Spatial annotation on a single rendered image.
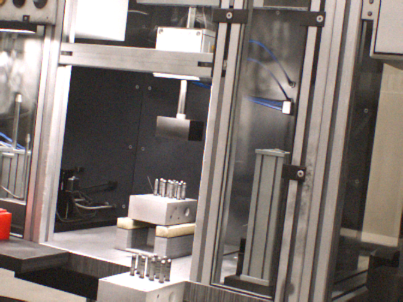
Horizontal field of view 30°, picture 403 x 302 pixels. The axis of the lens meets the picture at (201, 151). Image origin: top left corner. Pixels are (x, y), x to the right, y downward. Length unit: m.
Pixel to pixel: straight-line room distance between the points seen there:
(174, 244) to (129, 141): 0.49
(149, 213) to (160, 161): 0.37
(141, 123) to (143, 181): 0.15
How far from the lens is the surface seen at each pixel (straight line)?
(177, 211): 1.62
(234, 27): 1.38
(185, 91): 1.66
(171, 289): 1.30
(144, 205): 1.61
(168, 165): 1.94
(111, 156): 2.04
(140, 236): 1.66
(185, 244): 1.63
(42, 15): 1.64
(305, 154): 1.31
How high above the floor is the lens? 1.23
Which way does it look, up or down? 3 degrees down
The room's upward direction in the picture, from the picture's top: 7 degrees clockwise
